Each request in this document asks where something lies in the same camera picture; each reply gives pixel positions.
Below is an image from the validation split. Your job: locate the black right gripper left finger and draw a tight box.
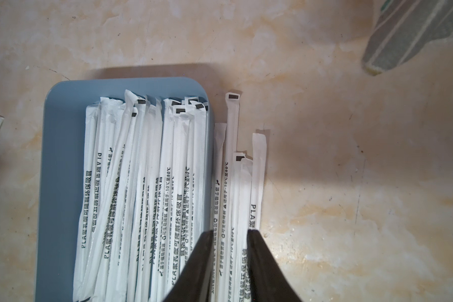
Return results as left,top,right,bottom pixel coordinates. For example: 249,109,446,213
164,230,214,302

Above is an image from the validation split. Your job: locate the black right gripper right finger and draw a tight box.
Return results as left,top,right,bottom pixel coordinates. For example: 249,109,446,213
247,230,301,302

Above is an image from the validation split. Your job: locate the blue storage box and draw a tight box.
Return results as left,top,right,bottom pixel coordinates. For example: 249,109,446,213
35,77,208,301

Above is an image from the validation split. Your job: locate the geometric patterned cushion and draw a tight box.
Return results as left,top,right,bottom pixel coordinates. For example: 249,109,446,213
362,1,453,75

